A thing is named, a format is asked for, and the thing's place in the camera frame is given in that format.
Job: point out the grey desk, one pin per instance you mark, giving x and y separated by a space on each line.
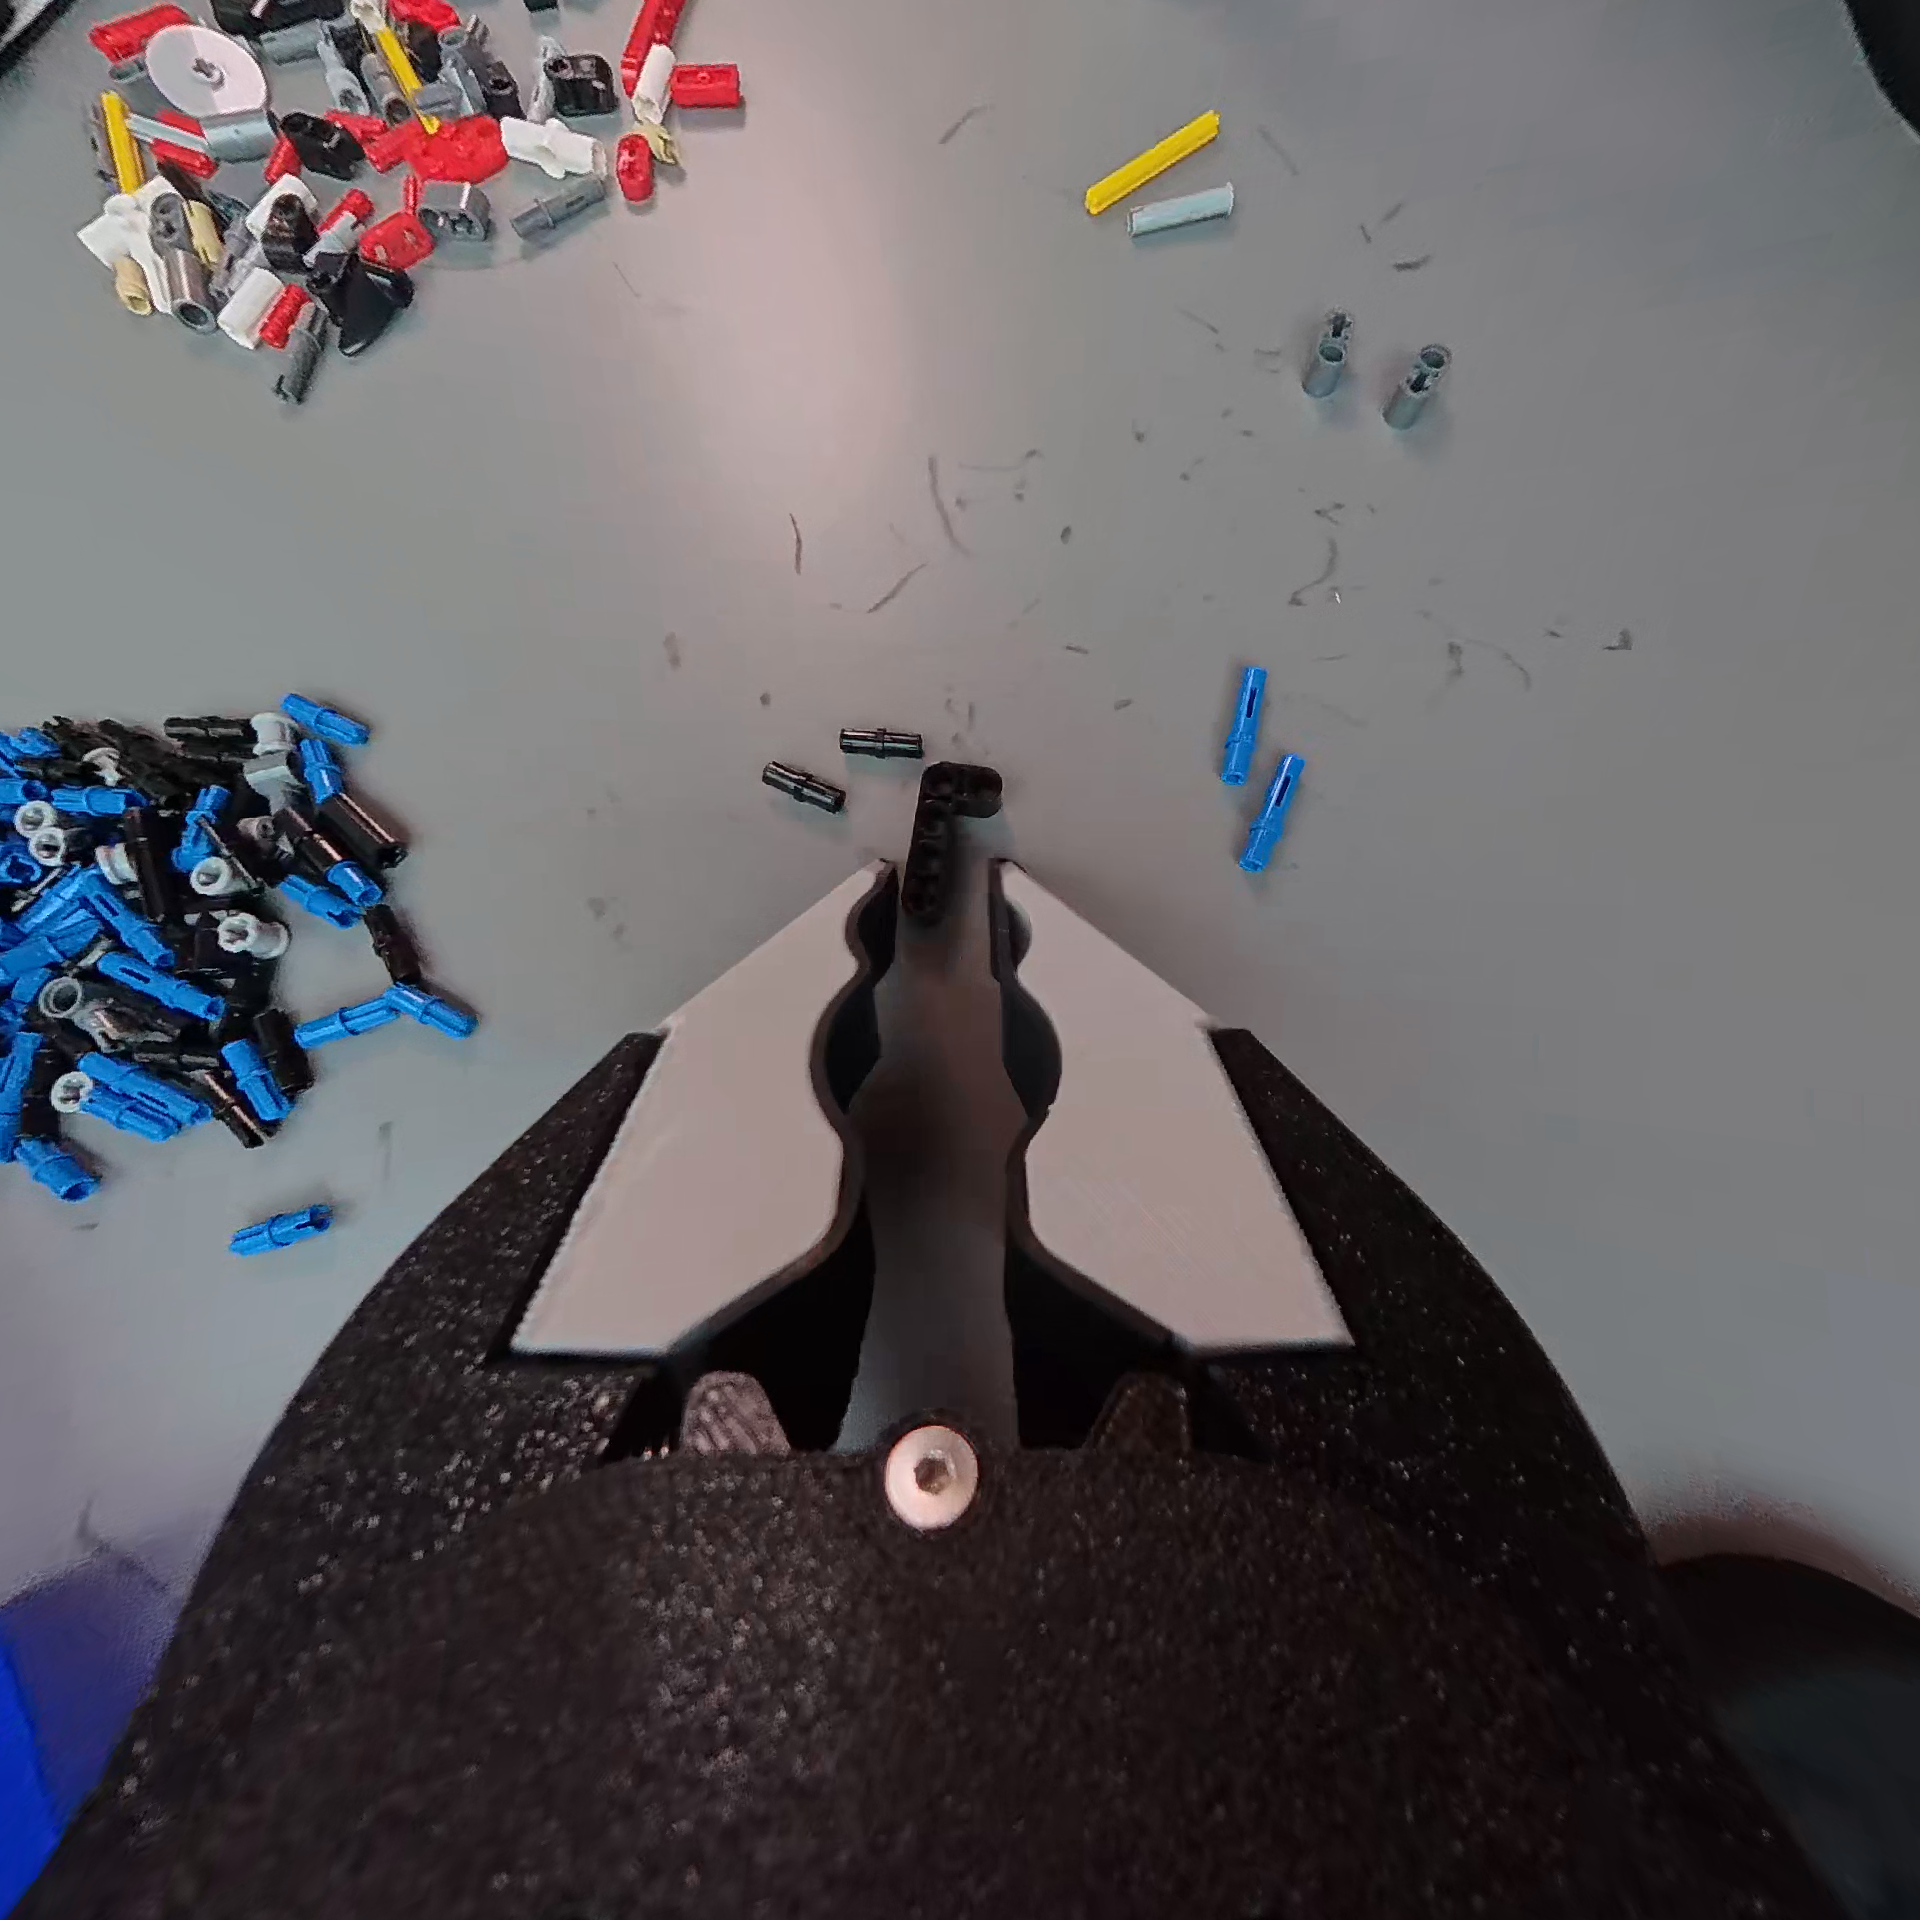
900 378

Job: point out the blue connector pin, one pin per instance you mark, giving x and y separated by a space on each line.
1242 725
1270 812
282 1229

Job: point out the black connector pin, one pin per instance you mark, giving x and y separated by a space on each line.
802 788
881 745

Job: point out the light grey axle piece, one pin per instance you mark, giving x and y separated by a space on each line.
1182 211

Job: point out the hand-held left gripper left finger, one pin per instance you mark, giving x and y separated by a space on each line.
705 1171

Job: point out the black angled building beam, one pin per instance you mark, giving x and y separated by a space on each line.
933 858

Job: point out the yellow axle piece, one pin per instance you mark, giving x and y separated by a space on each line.
1151 162

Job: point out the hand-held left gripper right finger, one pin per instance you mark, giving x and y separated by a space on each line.
1155 1171

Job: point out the pile of blue black pins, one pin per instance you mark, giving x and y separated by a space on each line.
136 961

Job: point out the grey tube connector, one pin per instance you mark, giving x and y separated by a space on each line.
1328 354
1416 388

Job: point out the pile of mixed building pieces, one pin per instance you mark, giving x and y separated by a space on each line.
358 165

